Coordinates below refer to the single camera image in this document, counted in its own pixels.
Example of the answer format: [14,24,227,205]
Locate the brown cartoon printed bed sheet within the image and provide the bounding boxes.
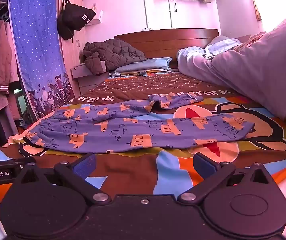
[0,72,286,200]

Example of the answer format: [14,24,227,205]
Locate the white nightstand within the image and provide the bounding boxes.
[70,61,106,95]

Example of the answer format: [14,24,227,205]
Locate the white pillow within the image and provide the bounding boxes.
[177,12,286,126]

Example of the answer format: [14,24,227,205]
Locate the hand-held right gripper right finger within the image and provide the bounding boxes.
[177,152,279,204]

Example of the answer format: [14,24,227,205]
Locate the light blue pillow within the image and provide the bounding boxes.
[109,57,172,77]

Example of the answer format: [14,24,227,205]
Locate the blue dotted curtain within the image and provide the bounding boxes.
[7,0,75,121]

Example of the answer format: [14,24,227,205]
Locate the black tote bag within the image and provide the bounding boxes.
[56,0,97,41]

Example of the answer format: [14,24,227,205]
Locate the pink hanging coat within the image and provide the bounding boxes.
[0,21,20,94]

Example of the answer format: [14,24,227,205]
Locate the wooden headboard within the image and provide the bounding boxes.
[114,28,220,69]

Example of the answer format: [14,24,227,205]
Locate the dark quilted jacket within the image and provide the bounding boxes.
[82,39,147,76]

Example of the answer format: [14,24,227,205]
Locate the blue pants with orange print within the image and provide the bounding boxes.
[24,92,256,154]

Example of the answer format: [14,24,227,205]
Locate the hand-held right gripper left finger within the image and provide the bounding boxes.
[15,152,111,204]

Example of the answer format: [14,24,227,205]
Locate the framed picture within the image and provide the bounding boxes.
[246,0,262,22]

